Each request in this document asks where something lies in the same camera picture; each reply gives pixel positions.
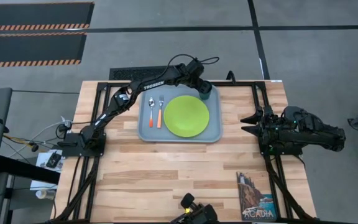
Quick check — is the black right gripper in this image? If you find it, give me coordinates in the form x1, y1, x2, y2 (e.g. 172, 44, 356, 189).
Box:
240, 105, 280, 141

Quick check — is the green plastic cup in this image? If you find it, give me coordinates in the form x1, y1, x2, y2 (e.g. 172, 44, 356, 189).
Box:
199, 88, 213, 101

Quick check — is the green round plate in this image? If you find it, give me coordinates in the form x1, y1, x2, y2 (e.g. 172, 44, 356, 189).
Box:
163, 95, 211, 138

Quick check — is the orange-handled metal fork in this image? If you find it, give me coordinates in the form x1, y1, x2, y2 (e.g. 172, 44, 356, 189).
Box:
157, 95, 165, 129

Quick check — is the grey plastic tray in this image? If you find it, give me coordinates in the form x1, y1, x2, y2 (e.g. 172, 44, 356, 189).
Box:
137, 83, 223, 143

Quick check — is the black clamp knob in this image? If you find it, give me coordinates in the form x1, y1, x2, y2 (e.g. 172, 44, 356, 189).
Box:
226, 70, 237, 85

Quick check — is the black floor vent grille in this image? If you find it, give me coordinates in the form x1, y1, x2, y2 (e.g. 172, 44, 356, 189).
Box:
108, 65, 171, 82

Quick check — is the Acadia picture card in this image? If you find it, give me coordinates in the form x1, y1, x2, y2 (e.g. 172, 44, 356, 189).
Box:
236, 171, 278, 223

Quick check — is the small black device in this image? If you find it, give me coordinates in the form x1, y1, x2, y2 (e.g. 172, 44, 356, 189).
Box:
45, 151, 63, 169

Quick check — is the black hazard-striped floor mat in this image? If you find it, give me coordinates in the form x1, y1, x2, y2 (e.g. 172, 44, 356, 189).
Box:
0, 32, 88, 69
0, 2, 96, 32

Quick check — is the white paper sheet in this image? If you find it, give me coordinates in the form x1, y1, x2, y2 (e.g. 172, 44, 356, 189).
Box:
29, 149, 65, 191

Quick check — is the clear plastic bottle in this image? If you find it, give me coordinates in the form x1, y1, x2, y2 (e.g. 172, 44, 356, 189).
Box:
35, 188, 57, 200

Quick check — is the black crossbar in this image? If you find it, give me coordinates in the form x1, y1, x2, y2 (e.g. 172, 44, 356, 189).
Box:
0, 154, 62, 185

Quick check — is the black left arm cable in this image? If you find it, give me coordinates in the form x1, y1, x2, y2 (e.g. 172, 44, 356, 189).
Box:
159, 53, 221, 82

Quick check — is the black aluminium table frame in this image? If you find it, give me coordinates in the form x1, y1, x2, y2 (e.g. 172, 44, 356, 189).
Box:
85, 80, 295, 158

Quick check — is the orange-handled metal spoon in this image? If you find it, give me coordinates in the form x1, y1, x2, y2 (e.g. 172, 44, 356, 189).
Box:
148, 96, 155, 128

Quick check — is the black diagonal frame strut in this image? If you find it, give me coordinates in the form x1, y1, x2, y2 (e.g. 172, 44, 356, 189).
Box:
263, 154, 295, 220
275, 154, 316, 221
53, 155, 101, 222
84, 155, 102, 220

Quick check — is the white cable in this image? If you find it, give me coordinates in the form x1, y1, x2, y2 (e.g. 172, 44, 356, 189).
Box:
7, 116, 74, 158

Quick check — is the yellow cable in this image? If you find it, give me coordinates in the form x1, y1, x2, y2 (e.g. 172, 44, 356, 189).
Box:
2, 133, 32, 147

